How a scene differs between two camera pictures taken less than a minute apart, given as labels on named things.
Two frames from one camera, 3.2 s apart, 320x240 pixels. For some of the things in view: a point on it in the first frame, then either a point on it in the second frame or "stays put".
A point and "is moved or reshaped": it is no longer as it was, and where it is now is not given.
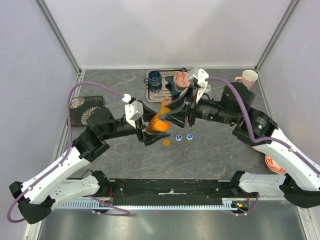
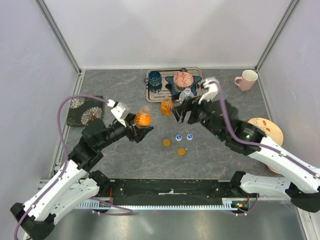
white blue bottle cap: [189, 136] stays put
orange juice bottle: [157, 123] is moved or reshaped
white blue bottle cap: [178, 137] stays put
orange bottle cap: [166, 142] stays put
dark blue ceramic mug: [154, 79] stays put
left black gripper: [147, 137] to [138, 134]
